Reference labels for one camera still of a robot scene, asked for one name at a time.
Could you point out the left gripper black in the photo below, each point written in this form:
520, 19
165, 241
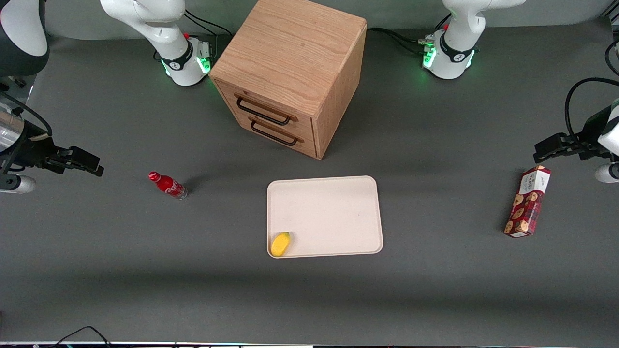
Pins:
589, 130

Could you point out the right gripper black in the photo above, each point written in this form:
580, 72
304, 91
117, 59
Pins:
28, 146

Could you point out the red coke bottle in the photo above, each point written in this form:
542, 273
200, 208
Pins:
169, 186

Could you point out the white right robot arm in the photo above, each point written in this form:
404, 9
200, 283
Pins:
145, 19

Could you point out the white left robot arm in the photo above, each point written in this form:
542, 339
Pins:
459, 29

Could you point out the cream plastic tray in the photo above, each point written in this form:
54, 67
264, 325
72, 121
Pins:
333, 212

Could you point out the red cookie box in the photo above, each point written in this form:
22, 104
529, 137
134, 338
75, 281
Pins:
527, 203

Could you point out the yellow mango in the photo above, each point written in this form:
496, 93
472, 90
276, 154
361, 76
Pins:
280, 244

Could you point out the shallow wooden drawer front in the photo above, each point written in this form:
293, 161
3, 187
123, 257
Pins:
305, 126

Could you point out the deep wooden drawer front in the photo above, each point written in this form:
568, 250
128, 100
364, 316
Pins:
309, 148

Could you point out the wooden drawer cabinet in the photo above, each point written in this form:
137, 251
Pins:
290, 48

